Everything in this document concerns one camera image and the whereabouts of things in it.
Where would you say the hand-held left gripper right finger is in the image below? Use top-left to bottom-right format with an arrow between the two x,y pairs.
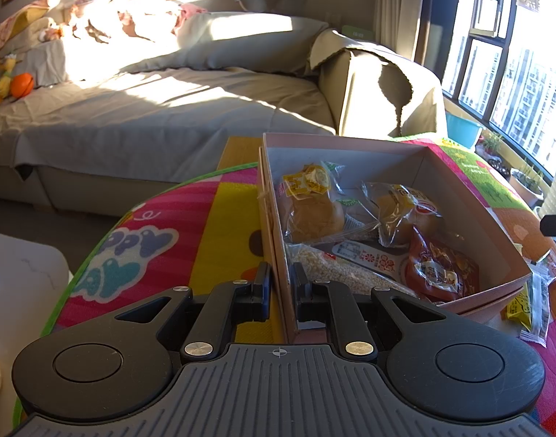
292,261 -> 447,358

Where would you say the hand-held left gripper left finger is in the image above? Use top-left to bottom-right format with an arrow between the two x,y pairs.
115,261 -> 275,358

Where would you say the puffed rice snack packet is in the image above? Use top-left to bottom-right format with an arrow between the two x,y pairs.
287,241 -> 417,299

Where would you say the round bread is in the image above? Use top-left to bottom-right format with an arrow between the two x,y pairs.
280,160 -> 351,244

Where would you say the yellow label bread packet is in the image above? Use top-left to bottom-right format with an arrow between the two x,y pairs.
360,181 -> 445,249

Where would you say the red snack packet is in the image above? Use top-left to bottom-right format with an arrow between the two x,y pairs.
407,225 -> 481,302

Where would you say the pink cardboard box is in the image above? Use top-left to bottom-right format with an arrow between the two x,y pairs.
257,133 -> 533,344

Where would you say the white ribbed plant pot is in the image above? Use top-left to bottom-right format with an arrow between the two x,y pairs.
535,159 -> 556,219

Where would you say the beige planter with grass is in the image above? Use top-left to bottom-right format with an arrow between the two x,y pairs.
510,159 -> 545,208

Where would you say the yellow cartoon print snack packet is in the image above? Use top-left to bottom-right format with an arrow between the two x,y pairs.
505,261 -> 554,344

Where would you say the colourful cartoon printed mat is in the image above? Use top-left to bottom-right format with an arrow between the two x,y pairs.
11,132 -> 556,437

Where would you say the small potted plant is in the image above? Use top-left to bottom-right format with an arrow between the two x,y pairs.
476,130 -> 504,156

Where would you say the blue plastic bucket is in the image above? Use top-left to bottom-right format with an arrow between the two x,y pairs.
445,111 -> 484,149

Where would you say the dark framed window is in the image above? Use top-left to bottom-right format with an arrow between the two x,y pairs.
442,0 -> 556,178

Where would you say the grey sofa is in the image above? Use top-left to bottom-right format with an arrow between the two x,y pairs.
0,9 -> 448,212

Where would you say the white side table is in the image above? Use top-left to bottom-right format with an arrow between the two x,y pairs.
0,230 -> 72,401

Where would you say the grey pillow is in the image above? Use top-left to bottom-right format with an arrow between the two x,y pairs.
118,11 -> 331,76

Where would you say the beige curtain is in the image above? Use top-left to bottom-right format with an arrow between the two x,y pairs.
375,0 -> 426,62

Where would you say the crumpled floral blanket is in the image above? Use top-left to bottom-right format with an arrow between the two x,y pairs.
0,0 -> 206,51

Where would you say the orange ball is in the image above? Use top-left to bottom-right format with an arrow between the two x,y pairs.
10,73 -> 35,99

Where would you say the yellow plush toy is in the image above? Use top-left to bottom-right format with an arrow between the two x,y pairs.
0,39 -> 24,105

